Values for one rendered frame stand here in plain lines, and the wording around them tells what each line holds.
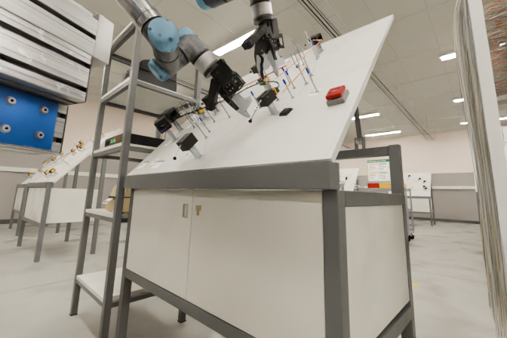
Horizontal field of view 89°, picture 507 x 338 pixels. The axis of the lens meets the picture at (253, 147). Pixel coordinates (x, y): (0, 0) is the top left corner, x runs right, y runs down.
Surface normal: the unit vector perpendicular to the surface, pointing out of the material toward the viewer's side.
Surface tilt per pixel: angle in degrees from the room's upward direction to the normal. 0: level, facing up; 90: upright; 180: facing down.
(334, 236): 90
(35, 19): 90
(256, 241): 90
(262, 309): 90
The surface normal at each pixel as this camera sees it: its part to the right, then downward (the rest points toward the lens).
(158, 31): 0.24, -0.17
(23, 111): 0.93, -0.04
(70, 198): 0.76, -0.10
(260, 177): -0.68, -0.14
